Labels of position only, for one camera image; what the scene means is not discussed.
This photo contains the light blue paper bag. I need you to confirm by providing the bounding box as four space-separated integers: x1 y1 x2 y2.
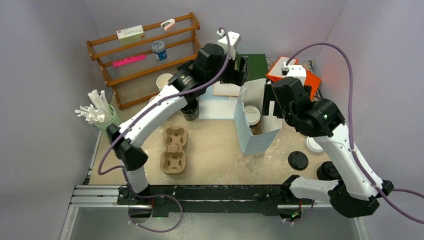
233 78 283 155

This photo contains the white plastic cup lid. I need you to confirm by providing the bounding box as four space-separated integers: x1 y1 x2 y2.
243 105 261 126

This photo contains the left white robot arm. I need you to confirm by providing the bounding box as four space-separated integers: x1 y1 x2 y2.
106 43 248 205

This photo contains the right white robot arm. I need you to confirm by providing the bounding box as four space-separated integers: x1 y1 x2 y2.
262 77 394 218

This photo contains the black paper coffee cup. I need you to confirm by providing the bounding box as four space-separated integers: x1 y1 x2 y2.
180 99 199 121

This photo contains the black coffee cup lid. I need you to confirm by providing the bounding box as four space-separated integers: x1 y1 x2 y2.
287 151 309 171

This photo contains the cream kraft paper bag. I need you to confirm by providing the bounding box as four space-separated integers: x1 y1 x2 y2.
212 82 241 97

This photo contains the green paper bag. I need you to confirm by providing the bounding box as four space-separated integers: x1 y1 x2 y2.
236 53 269 82

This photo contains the orange paper bag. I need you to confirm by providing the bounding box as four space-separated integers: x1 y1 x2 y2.
266 56 322 100

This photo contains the white cup lid stack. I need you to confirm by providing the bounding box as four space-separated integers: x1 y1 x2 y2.
304 136 324 155

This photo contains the back left paper cup stack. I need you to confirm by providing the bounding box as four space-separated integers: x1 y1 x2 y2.
155 73 173 92

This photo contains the blue white jar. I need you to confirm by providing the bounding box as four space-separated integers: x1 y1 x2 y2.
151 40 167 61

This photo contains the white pink clip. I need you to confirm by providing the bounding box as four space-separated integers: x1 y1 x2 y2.
160 18 176 32

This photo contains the wooden shelf rack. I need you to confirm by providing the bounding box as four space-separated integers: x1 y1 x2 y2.
86 12 201 110

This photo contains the brown pulp cup carrier stack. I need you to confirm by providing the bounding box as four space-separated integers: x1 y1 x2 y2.
159 125 188 175

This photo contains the white green box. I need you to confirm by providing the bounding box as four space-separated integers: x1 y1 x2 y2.
116 25 146 45

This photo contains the pink highlighter marker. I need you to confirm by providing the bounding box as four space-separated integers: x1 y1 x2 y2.
112 54 146 68

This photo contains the green straw holder cup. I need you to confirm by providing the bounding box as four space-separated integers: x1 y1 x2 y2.
93 105 123 135

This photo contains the white wrapped straws bundle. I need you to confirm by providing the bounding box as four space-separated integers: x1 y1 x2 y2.
74 89 113 125

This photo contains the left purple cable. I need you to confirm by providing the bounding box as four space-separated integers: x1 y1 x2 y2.
97 27 233 176

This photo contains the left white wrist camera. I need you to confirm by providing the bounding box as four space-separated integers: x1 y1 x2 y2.
216 29 241 60

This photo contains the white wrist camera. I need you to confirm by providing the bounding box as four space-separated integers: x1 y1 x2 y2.
281 62 307 85
216 29 241 60

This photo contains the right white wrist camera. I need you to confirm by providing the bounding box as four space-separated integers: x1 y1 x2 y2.
281 62 307 85

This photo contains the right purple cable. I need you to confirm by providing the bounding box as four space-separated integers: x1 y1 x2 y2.
285 42 424 225

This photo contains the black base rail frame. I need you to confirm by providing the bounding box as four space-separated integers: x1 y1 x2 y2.
117 184 311 221

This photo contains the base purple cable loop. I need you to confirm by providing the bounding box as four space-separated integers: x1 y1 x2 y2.
127 195 183 234

